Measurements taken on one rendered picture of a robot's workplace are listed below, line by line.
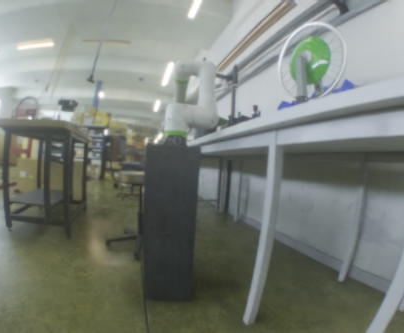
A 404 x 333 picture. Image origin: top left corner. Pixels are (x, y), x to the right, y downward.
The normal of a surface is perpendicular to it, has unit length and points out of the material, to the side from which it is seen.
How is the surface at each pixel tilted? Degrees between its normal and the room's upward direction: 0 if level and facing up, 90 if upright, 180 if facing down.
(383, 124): 90
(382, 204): 90
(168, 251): 90
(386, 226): 90
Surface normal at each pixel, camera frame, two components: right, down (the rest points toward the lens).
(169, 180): 0.12, 0.02
